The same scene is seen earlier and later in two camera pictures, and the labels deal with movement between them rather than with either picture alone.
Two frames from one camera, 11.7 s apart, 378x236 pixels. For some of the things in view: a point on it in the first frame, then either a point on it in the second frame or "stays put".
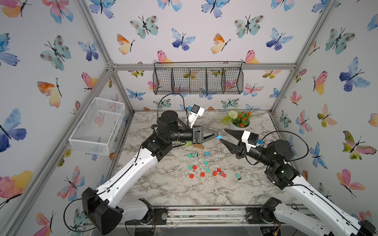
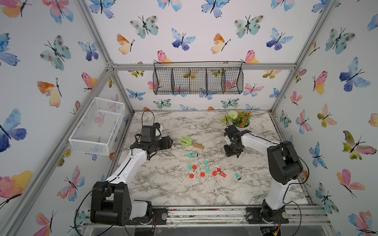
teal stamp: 238,177 stays put
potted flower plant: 237,120 stays put
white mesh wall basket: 96,132 stays put
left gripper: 196,139 -> 166,143
